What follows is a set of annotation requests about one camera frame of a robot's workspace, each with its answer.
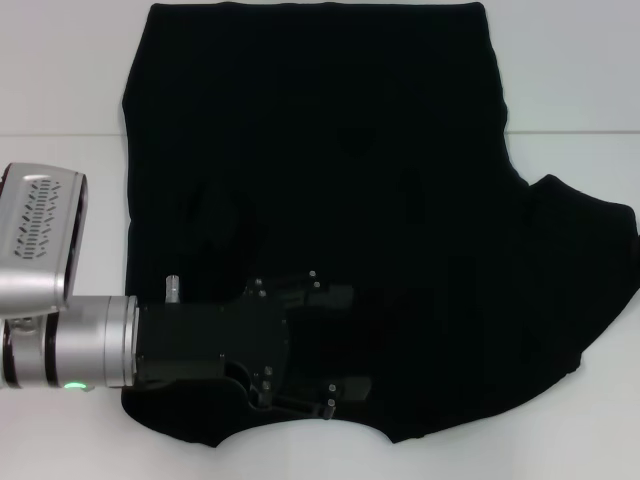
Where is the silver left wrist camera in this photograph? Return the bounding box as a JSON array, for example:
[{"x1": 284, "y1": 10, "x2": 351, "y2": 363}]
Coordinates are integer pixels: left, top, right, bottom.
[{"x1": 0, "y1": 162, "x2": 90, "y2": 317}]

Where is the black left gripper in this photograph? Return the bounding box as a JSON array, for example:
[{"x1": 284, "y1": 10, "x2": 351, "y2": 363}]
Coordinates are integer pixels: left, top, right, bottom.
[{"x1": 133, "y1": 270, "x2": 374, "y2": 421}]

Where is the black shirt with white print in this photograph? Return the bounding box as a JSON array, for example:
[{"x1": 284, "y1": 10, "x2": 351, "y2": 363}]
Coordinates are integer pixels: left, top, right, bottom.
[{"x1": 121, "y1": 1, "x2": 639, "y2": 448}]

